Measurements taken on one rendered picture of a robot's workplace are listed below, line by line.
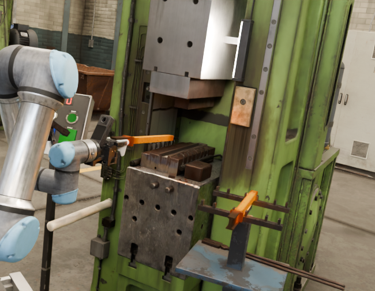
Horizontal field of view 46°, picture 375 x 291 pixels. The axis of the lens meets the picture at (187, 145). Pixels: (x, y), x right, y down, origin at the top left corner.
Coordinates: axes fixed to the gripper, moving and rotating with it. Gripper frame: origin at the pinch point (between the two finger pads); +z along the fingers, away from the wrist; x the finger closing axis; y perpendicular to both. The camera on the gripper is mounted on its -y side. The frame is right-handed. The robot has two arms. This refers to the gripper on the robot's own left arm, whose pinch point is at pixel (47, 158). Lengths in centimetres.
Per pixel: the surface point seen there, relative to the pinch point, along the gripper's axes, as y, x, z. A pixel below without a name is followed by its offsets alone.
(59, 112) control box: -11.4, -18.2, -16.9
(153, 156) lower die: -43.5, 17.8, -4.0
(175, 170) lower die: -49, 29, 0
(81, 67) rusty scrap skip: -342, -725, 16
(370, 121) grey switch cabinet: -545, -163, 11
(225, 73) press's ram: -77, 22, -46
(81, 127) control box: -18.8, -8.5, -12.1
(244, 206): -45, 78, -2
